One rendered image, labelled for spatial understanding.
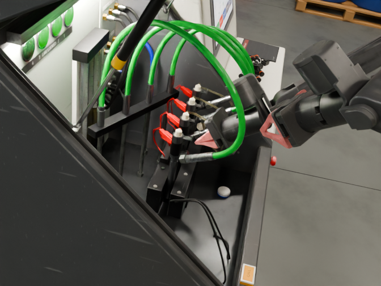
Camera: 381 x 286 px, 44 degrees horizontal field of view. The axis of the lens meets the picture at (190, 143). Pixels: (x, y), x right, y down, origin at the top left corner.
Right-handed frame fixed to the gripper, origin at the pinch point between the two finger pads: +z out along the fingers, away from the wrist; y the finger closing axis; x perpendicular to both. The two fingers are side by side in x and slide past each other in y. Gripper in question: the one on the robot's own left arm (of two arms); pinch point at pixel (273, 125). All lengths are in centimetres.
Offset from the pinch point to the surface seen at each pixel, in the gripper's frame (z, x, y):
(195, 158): 24.3, 1.2, 4.2
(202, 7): 45, -30, -34
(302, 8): 321, -12, -373
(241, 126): 9.6, -1.4, -0.6
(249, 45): 92, -13, -83
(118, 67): -0.9, -21.8, 21.3
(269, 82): 71, 3, -65
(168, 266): 18.3, 14.4, 24.7
